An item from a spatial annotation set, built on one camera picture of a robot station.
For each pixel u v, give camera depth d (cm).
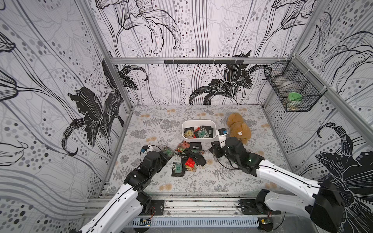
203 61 93
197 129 101
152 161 58
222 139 68
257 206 65
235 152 59
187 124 102
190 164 86
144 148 72
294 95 79
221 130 67
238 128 90
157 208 73
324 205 38
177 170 86
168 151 82
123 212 57
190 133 100
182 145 94
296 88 78
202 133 98
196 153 91
